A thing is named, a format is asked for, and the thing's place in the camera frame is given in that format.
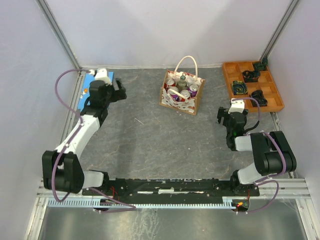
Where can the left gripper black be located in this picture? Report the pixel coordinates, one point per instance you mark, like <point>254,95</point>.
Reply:
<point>119,94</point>

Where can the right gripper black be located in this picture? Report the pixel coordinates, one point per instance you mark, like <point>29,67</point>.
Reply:
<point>222,112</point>

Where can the purple soda can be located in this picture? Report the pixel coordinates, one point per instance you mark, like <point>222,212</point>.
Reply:
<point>193,89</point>
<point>173,92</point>

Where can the red cola can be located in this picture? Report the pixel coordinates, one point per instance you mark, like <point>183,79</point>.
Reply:
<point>169,82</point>
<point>186,95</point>

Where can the clear glass bottle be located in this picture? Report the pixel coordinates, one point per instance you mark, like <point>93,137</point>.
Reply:
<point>182,84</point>

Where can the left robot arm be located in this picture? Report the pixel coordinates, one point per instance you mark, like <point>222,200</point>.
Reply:
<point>61,167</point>

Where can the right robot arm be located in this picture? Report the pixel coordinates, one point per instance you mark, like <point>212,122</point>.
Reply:
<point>272,154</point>

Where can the canvas tote bag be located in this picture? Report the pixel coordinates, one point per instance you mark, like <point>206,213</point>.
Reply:
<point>190,106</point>

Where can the blue patterned cloth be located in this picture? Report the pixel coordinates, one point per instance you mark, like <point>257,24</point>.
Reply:
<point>83,92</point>

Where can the rolled blue yellow sock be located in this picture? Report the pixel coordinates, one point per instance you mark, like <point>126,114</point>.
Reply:
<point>239,87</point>

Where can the rolled black sock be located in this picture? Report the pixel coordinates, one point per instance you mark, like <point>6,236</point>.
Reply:
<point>259,97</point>

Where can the wooden compartment tray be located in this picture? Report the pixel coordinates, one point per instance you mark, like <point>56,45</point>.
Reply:
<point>233,72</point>

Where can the black sock centre tray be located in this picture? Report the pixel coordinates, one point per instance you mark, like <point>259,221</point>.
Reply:
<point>251,76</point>

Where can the dark sock top corner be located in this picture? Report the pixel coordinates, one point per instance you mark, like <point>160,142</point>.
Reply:
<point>261,65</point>

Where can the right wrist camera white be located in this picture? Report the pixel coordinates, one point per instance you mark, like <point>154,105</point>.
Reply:
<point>236,106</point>

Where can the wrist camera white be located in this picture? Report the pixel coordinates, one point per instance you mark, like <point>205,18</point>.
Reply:
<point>236,106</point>
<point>101,74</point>

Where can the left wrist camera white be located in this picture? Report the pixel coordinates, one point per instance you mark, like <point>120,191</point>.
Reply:
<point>101,74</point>

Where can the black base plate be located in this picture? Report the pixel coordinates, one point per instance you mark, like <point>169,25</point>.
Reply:
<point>175,191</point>

